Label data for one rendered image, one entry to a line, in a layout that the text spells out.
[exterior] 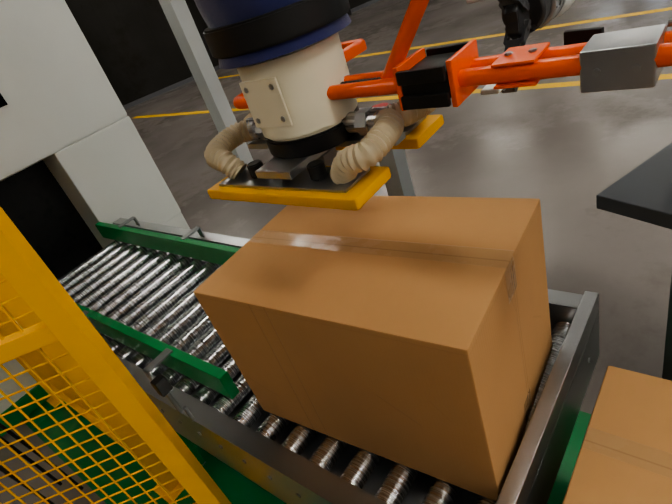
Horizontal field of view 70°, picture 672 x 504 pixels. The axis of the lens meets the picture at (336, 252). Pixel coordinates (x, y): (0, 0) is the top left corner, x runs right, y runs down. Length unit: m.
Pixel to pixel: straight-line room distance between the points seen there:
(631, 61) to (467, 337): 0.38
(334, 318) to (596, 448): 0.56
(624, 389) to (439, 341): 0.55
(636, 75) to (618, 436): 0.71
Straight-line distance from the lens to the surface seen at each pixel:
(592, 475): 1.05
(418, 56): 0.72
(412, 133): 0.83
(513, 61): 0.62
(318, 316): 0.82
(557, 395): 1.07
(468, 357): 0.70
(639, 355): 1.98
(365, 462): 1.11
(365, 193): 0.68
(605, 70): 0.60
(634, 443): 1.10
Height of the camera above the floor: 1.45
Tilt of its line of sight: 31 degrees down
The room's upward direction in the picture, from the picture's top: 20 degrees counter-clockwise
